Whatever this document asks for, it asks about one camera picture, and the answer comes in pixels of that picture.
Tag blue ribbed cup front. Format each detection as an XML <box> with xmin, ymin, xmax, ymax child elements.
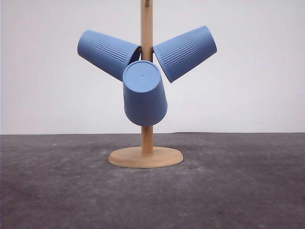
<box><xmin>123</xmin><ymin>60</ymin><xmax>168</xmax><ymax>126</ymax></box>

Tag blue ribbed cup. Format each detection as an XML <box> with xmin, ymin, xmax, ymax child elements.
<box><xmin>152</xmin><ymin>26</ymin><xmax>217</xmax><ymax>83</ymax></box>
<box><xmin>77</xmin><ymin>30</ymin><xmax>141</xmax><ymax>80</ymax></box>
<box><xmin>123</xmin><ymin>60</ymin><xmax>168</xmax><ymax>126</ymax></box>

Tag wooden mug tree stand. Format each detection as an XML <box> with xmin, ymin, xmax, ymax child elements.
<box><xmin>109</xmin><ymin>0</ymin><xmax>183</xmax><ymax>168</ymax></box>

